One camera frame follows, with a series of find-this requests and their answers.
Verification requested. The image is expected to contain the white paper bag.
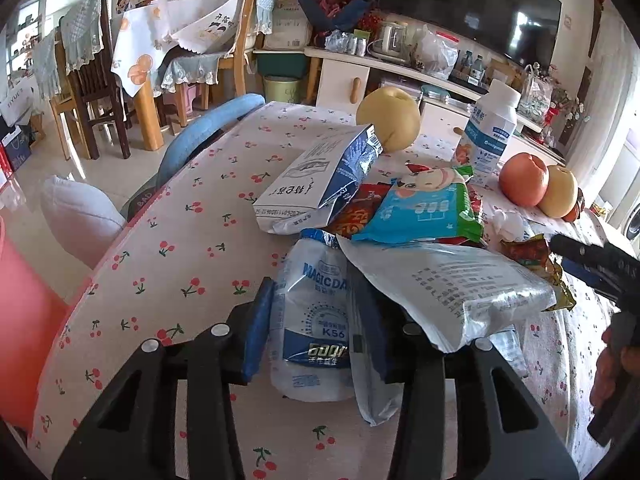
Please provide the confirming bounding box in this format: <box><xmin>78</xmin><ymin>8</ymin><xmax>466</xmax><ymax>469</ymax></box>
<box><xmin>0</xmin><ymin>85</ymin><xmax>37</xmax><ymax>129</ymax></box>

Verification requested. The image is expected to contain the yellow red crinkled wrapper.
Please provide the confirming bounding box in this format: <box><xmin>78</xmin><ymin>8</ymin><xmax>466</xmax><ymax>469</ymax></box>
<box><xmin>500</xmin><ymin>234</ymin><xmax>577</xmax><ymax>312</ymax></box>

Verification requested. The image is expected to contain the dark blue gift bag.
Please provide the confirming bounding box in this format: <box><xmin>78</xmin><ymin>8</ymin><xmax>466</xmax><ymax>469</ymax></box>
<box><xmin>2</xmin><ymin>127</ymin><xmax>34</xmax><ymax>172</ymax></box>

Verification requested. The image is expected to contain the clear flower-print bag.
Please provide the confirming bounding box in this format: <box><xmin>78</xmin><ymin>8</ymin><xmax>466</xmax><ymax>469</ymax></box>
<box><xmin>517</xmin><ymin>62</ymin><xmax>554</xmax><ymax>126</ymax></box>

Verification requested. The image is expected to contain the clear plastic bag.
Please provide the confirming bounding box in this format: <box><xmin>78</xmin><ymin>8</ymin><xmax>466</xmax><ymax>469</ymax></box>
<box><xmin>414</xmin><ymin>25</ymin><xmax>460</xmax><ymax>81</ymax></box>

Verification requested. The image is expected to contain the pale grey pillow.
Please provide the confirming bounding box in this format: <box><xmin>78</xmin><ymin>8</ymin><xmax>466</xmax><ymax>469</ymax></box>
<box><xmin>40</xmin><ymin>175</ymin><xmax>127</xmax><ymax>269</ymax></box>

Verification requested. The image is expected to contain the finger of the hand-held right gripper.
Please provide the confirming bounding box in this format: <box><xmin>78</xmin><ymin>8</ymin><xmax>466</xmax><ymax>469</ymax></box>
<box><xmin>550</xmin><ymin>234</ymin><xmax>608</xmax><ymax>261</ymax></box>
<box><xmin>561</xmin><ymin>259</ymin><xmax>626</xmax><ymax>303</ymax></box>

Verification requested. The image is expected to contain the green waste bin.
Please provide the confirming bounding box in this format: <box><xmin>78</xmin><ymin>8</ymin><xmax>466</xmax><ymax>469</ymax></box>
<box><xmin>262</xmin><ymin>75</ymin><xmax>303</xmax><ymax>105</ymax></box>

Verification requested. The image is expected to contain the white sack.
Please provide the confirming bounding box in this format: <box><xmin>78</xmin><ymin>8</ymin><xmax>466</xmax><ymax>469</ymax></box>
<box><xmin>263</xmin><ymin>0</ymin><xmax>314</xmax><ymax>52</ymax></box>

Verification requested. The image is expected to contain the green storage box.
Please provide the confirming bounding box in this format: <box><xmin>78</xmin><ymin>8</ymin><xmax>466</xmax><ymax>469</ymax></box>
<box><xmin>254</xmin><ymin>51</ymin><xmax>309</xmax><ymax>79</ymax></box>

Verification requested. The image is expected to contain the light wooden blue-covered chair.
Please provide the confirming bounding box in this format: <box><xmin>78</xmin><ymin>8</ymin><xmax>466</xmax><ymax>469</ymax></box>
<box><xmin>31</xmin><ymin>27</ymin><xmax>94</xmax><ymax>162</ymax></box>

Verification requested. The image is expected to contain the pink plastic bucket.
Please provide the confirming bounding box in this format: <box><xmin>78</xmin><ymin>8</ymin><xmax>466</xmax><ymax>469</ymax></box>
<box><xmin>0</xmin><ymin>215</ymin><xmax>69</xmax><ymax>436</ymax></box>

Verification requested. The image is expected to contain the dark blue wrapped bouquet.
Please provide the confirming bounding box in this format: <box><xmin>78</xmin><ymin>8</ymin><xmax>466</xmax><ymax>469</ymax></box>
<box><xmin>292</xmin><ymin>0</ymin><xmax>381</xmax><ymax>34</ymax></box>

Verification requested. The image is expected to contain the white mesh food cover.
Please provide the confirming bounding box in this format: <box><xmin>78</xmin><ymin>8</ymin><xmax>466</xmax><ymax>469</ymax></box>
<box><xmin>164</xmin><ymin>0</ymin><xmax>251</xmax><ymax>54</ymax></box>

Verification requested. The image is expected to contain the light wooden lace-covered chair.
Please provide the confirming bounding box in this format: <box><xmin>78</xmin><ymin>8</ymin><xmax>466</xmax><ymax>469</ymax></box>
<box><xmin>159</xmin><ymin>0</ymin><xmax>275</xmax><ymax>127</ymax></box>

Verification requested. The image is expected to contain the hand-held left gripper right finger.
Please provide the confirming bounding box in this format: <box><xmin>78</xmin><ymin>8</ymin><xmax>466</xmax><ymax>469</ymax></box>
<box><xmin>357</xmin><ymin>285</ymin><xmax>581</xmax><ymax>480</ymax></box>

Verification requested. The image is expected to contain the white washing machine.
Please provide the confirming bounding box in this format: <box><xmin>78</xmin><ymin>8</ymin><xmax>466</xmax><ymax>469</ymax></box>
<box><xmin>617</xmin><ymin>195</ymin><xmax>640</xmax><ymax>257</ymax></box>

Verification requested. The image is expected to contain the red snack packet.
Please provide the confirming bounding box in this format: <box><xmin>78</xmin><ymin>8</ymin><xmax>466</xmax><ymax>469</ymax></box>
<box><xmin>327</xmin><ymin>181</ymin><xmax>396</xmax><ymax>240</ymax></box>

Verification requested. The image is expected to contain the red gift box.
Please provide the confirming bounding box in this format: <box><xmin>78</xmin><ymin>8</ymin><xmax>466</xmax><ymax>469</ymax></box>
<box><xmin>0</xmin><ymin>147</ymin><xmax>14</xmax><ymax>192</ymax></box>

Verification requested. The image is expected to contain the red apple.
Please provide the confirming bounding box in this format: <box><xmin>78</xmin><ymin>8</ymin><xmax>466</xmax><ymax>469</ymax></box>
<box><xmin>498</xmin><ymin>152</ymin><xmax>550</xmax><ymax>207</ymax></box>

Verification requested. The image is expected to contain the yellow apple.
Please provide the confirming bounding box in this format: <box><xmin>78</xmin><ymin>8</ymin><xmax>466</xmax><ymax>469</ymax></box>
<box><xmin>538</xmin><ymin>165</ymin><xmax>579</xmax><ymax>219</ymax></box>

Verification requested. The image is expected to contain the dark red fruit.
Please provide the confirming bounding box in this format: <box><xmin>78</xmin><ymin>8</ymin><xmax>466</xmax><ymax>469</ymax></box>
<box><xmin>562</xmin><ymin>187</ymin><xmax>586</xmax><ymax>224</ymax></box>

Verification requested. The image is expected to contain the large grey printed pouch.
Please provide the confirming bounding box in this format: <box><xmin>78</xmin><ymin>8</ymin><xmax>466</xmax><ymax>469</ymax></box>
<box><xmin>337</xmin><ymin>239</ymin><xmax>557</xmax><ymax>353</ymax></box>

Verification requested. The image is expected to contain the white television cabinet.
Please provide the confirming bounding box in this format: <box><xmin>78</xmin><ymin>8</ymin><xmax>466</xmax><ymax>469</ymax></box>
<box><xmin>303</xmin><ymin>46</ymin><xmax>567</xmax><ymax>162</ymax></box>

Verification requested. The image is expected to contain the large yellow pear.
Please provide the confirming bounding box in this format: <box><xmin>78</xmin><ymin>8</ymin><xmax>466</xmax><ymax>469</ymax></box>
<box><xmin>356</xmin><ymin>86</ymin><xmax>422</xmax><ymax>154</ymax></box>

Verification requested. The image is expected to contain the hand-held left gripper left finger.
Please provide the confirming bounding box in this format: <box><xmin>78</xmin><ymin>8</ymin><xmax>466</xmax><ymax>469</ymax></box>
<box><xmin>52</xmin><ymin>277</ymin><xmax>277</xmax><ymax>480</ymax></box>

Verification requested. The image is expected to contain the light blue cartoon snack packet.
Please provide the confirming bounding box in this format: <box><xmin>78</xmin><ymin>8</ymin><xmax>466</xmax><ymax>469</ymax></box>
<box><xmin>351</xmin><ymin>164</ymin><xmax>485</xmax><ymax>247</ymax></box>

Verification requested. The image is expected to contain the white and blue carton bag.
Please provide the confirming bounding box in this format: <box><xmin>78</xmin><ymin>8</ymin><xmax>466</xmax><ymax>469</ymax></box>
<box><xmin>254</xmin><ymin>124</ymin><xmax>384</xmax><ymax>236</ymax></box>

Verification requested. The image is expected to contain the white yoghurt bottle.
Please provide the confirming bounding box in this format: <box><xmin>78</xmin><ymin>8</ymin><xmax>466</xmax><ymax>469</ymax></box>
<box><xmin>462</xmin><ymin>79</ymin><xmax>519</xmax><ymax>187</ymax></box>

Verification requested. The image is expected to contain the glass kettle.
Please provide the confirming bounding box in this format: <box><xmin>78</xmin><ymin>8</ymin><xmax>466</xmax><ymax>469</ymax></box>
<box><xmin>372</xmin><ymin>21</ymin><xmax>412</xmax><ymax>64</ymax></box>

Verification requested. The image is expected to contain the white blue-label pouch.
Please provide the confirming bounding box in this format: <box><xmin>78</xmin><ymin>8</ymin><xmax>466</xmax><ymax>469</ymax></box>
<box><xmin>270</xmin><ymin>230</ymin><xmax>357</xmax><ymax>403</ymax></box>

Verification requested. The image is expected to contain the person's right hand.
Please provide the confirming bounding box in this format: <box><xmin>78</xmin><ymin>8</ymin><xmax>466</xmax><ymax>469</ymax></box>
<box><xmin>590</xmin><ymin>325</ymin><xmax>622</xmax><ymax>411</ymax></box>

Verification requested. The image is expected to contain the dark wooden chair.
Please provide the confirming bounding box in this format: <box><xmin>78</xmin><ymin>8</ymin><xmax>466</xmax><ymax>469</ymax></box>
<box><xmin>59</xmin><ymin>0</ymin><xmax>134</xmax><ymax>161</ymax></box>

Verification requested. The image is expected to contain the black television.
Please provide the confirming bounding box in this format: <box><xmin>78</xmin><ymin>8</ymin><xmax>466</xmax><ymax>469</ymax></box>
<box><xmin>377</xmin><ymin>0</ymin><xmax>564</xmax><ymax>62</ymax></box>

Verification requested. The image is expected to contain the blue chair back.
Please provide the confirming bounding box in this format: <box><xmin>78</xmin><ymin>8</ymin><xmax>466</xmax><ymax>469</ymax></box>
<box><xmin>121</xmin><ymin>94</ymin><xmax>267</xmax><ymax>222</ymax></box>

